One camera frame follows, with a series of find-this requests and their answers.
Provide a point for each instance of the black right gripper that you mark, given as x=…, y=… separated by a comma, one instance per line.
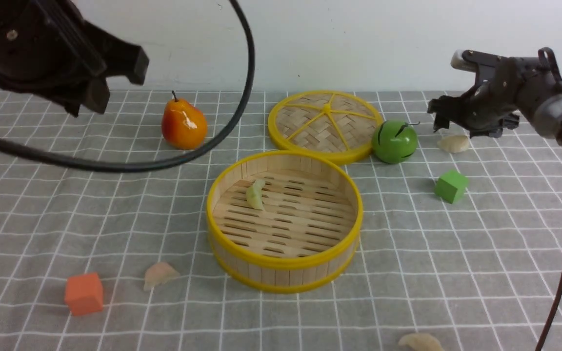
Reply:
x=505, y=89

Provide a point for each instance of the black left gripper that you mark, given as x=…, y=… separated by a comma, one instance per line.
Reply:
x=48, y=49

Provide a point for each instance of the white round dumpling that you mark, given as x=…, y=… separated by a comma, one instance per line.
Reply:
x=454, y=143

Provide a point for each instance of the pink dumpling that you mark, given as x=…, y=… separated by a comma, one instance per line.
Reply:
x=158, y=274

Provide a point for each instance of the green dumpling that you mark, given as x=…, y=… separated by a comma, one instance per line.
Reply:
x=254, y=194

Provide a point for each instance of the cream crescent dumpling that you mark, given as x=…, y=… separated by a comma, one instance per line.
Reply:
x=420, y=342

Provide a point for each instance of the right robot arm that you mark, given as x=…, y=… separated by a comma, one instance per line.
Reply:
x=505, y=89

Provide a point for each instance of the yellow woven steamer lid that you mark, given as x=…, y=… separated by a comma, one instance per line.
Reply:
x=329, y=124

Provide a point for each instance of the yellow rimmed bamboo steamer tray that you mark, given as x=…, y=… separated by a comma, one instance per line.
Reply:
x=307, y=235

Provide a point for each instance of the green foam cube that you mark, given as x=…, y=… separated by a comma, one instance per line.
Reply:
x=451, y=186

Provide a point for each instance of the green toy watermelon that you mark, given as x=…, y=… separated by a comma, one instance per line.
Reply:
x=394, y=141

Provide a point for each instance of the orange toy pear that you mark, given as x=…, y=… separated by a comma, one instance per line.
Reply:
x=183, y=125

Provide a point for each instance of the orange foam cube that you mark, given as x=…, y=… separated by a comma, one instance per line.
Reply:
x=84, y=294

